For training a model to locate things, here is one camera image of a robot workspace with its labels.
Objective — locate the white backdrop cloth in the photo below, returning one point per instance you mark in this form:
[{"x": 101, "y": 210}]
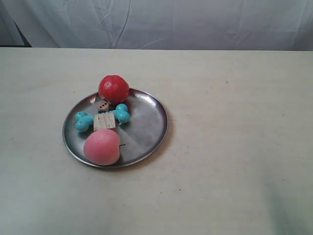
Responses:
[{"x": 159, "y": 24}]

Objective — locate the teal toy bone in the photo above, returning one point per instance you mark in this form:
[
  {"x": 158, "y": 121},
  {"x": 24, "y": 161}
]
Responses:
[{"x": 84, "y": 121}]

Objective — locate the wooden die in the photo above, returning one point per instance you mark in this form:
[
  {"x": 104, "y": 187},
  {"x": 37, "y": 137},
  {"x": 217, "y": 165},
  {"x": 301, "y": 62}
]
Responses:
[{"x": 103, "y": 107}]

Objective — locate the round steel plate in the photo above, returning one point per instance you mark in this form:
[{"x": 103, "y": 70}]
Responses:
[{"x": 140, "y": 137}]

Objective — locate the red apple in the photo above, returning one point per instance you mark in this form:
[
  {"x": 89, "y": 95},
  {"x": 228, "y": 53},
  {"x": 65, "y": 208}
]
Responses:
[{"x": 114, "y": 89}]

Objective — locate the pink peach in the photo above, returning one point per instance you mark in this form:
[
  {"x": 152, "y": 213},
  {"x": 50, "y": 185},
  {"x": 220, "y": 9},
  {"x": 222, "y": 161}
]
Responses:
[{"x": 102, "y": 147}]

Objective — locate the wooden block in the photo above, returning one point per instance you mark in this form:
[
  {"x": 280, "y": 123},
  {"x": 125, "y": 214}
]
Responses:
[{"x": 104, "y": 121}]

